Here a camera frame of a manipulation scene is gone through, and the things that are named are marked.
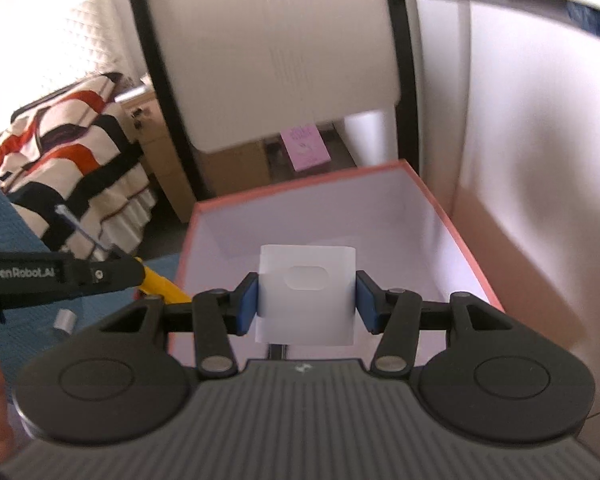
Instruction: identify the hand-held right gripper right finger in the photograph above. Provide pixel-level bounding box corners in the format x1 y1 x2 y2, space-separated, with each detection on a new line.
355 269 517 380

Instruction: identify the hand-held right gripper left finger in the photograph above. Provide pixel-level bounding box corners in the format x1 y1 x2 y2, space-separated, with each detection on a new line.
99 271 260 380

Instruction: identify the striped bed blanket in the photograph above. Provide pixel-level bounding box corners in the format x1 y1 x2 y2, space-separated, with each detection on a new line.
0 72 158 261

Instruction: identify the pink card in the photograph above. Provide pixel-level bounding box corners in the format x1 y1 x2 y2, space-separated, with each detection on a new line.
280 122 331 171

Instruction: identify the blue textured chair cover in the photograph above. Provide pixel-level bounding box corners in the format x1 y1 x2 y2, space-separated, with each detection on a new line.
0 165 183 396

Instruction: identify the wooden nightstand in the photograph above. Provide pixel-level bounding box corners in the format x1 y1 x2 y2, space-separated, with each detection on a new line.
115 87 273 223

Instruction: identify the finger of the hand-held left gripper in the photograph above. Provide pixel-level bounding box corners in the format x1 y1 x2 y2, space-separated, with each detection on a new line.
72 258 149 298

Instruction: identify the white chair with black frame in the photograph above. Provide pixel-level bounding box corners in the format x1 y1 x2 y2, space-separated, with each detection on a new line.
121 0 421 201

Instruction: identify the pink cardboard box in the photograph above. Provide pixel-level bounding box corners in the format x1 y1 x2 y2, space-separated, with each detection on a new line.
172 159 506 368

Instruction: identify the thin blue stick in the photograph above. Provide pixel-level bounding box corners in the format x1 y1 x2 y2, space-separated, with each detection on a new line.
54 204 113 252

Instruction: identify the yellow utility knife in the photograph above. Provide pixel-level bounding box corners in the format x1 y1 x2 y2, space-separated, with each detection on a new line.
135 257 193 303

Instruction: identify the white charger plug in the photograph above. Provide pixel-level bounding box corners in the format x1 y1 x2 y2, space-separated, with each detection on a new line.
254 244 357 347

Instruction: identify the white quilted headboard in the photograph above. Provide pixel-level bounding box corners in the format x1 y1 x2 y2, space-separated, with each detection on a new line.
10 0 146 111

